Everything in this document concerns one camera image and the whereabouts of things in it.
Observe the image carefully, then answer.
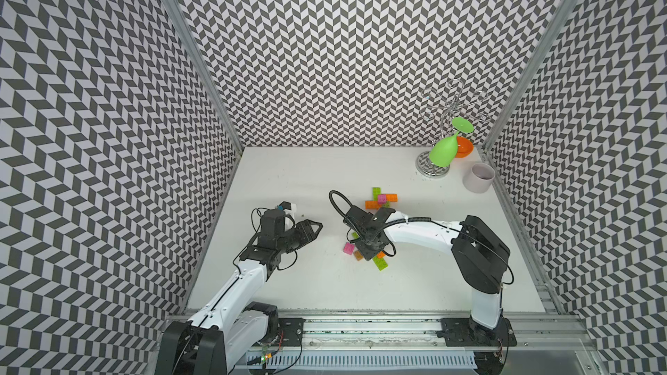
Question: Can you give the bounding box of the pink lego square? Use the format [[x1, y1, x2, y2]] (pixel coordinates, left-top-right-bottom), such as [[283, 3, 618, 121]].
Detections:
[[343, 242, 355, 255]]

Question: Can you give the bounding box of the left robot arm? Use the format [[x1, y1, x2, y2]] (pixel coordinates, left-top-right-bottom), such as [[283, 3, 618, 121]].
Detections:
[[153, 203, 323, 374]]

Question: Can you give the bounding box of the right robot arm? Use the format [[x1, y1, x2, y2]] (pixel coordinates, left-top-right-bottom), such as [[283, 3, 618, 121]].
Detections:
[[340, 206, 511, 330]]

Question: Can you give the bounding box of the green plastic wine glass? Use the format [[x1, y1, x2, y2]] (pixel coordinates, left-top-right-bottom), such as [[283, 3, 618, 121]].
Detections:
[[429, 116, 474, 168]]

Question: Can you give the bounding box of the grey cup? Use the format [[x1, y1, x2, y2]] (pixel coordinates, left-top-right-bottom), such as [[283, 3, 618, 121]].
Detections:
[[462, 162, 496, 194]]

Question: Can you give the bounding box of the orange plastic bowl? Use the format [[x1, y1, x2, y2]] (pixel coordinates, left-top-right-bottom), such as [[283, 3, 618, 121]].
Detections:
[[455, 136, 474, 158]]

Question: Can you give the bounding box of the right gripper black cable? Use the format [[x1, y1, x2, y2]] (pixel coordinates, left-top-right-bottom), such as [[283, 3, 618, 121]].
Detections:
[[327, 189, 361, 230]]

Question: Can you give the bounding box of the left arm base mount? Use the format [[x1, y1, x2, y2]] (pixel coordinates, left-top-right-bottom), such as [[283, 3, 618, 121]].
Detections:
[[257, 318, 306, 348]]

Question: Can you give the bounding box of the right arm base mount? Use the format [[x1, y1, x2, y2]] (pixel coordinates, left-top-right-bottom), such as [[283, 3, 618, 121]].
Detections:
[[436, 316, 518, 348]]

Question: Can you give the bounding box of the aluminium front rail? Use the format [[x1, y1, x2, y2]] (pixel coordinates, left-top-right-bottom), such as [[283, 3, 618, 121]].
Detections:
[[231, 311, 607, 374]]

